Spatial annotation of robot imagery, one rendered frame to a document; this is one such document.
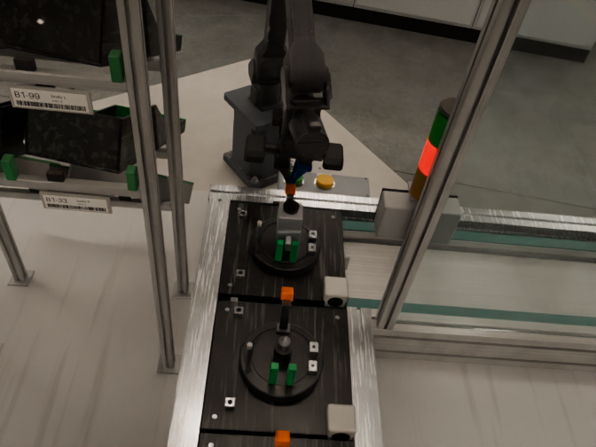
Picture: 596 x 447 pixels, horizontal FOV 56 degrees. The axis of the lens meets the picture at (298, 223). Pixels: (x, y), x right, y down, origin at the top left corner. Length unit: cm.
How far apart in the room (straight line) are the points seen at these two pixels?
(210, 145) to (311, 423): 84
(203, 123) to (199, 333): 73
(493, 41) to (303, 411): 61
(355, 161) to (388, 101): 186
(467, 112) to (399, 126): 247
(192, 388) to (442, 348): 48
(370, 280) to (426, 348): 18
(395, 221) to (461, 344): 34
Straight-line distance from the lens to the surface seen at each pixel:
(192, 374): 99
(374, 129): 313
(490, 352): 118
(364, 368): 102
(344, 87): 341
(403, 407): 112
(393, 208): 87
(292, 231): 105
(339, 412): 94
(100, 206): 78
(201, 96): 170
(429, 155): 81
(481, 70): 70
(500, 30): 68
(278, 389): 94
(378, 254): 123
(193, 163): 147
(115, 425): 107
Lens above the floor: 183
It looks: 46 degrees down
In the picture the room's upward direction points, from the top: 9 degrees clockwise
